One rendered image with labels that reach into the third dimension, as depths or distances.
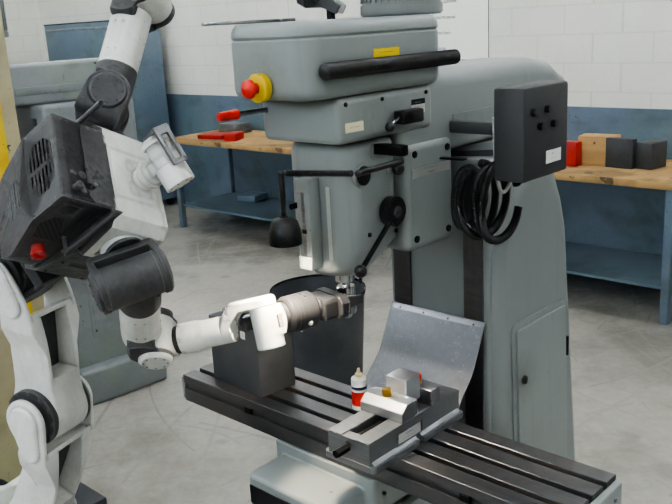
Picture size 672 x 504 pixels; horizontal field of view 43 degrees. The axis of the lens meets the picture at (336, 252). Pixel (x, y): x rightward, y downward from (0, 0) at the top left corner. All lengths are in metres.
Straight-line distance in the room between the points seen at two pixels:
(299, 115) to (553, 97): 0.58
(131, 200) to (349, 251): 0.50
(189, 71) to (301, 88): 7.56
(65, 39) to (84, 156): 8.16
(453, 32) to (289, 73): 5.18
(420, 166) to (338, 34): 0.42
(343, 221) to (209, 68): 7.18
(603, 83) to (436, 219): 4.26
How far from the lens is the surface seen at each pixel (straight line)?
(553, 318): 2.51
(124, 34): 2.01
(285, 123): 1.90
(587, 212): 6.43
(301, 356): 4.04
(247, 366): 2.28
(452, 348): 2.32
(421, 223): 2.04
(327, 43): 1.75
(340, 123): 1.80
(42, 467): 2.18
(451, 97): 2.12
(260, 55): 1.80
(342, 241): 1.90
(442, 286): 2.34
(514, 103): 1.91
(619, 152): 5.68
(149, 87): 9.30
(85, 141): 1.80
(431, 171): 2.05
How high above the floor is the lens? 1.89
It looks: 15 degrees down
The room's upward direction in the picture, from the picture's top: 3 degrees counter-clockwise
